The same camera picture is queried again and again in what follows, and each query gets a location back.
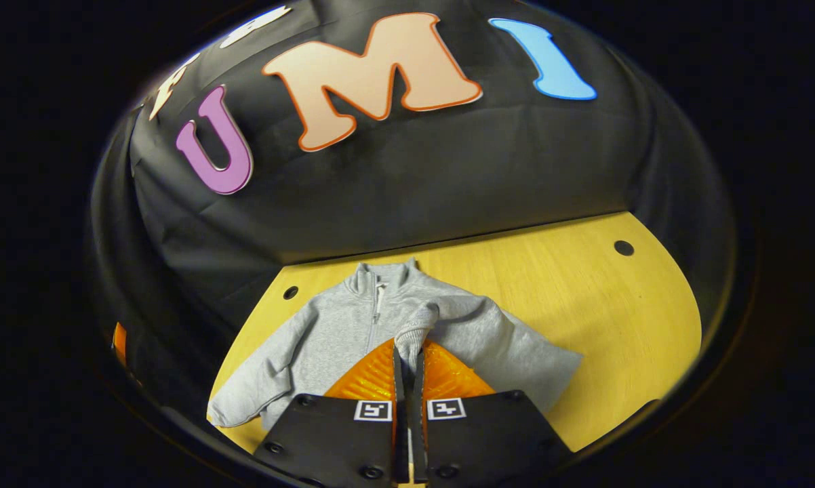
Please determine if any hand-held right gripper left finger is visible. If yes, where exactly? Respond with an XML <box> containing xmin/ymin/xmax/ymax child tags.
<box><xmin>253</xmin><ymin>339</ymin><xmax>409</xmax><ymax>486</ymax></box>

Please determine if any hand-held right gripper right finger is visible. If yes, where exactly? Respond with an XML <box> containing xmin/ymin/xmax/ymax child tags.
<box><xmin>411</xmin><ymin>339</ymin><xmax>575</xmax><ymax>486</ymax></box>

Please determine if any black backdrop cloth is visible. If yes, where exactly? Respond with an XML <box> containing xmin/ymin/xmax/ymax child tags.
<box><xmin>89</xmin><ymin>0</ymin><xmax>737</xmax><ymax>434</ymax></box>

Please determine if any grey zip sweatshirt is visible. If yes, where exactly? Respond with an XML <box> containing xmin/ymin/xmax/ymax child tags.
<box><xmin>206</xmin><ymin>258</ymin><xmax>584</xmax><ymax>431</ymax></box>

